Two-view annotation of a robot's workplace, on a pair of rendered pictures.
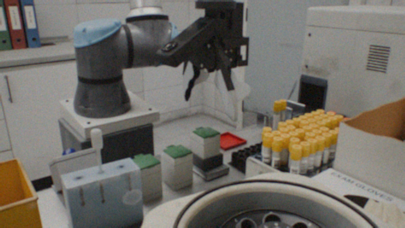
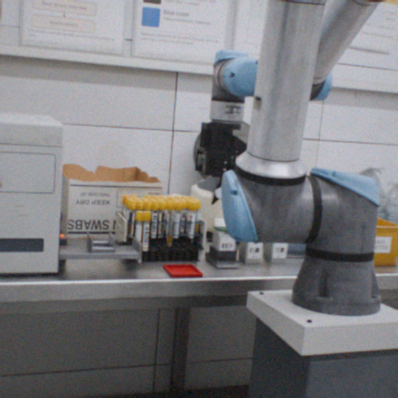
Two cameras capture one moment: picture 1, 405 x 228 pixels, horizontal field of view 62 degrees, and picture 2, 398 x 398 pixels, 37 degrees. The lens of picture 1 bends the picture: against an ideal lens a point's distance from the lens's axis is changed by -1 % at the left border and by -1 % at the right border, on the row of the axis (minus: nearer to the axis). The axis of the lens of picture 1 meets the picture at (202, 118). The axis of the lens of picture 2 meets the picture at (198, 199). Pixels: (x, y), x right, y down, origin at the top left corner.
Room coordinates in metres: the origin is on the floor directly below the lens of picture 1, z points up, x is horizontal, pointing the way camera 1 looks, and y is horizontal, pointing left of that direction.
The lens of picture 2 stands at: (1.90, 0.33, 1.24)
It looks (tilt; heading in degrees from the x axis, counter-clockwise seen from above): 10 degrees down; 197
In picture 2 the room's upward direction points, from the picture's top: 5 degrees clockwise
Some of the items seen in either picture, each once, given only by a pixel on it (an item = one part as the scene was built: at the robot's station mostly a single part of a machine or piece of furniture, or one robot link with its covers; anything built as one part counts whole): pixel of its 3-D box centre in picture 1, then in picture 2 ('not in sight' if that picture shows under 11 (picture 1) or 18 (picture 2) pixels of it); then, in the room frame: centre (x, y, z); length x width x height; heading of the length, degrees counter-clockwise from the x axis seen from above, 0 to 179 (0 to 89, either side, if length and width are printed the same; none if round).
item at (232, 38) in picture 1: (218, 35); (220, 149); (0.62, -0.03, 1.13); 0.09 x 0.08 x 0.12; 127
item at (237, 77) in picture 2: not in sight; (249, 78); (0.70, 0.04, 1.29); 0.11 x 0.11 x 0.08; 28
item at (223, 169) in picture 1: (205, 160); (222, 255); (0.60, -0.01, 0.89); 0.09 x 0.05 x 0.04; 35
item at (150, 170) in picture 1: (145, 177); (275, 246); (0.51, 0.10, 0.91); 0.05 x 0.04 x 0.07; 37
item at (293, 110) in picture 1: (294, 111); (89, 246); (0.81, -0.24, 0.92); 0.21 x 0.07 x 0.05; 127
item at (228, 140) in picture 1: (226, 140); (183, 270); (0.73, -0.06, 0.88); 0.07 x 0.07 x 0.01; 37
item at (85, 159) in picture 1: (79, 175); not in sight; (0.50, 0.21, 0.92); 0.13 x 0.07 x 0.08; 37
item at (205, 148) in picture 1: (205, 147); (223, 243); (0.60, -0.01, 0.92); 0.05 x 0.04 x 0.06; 35
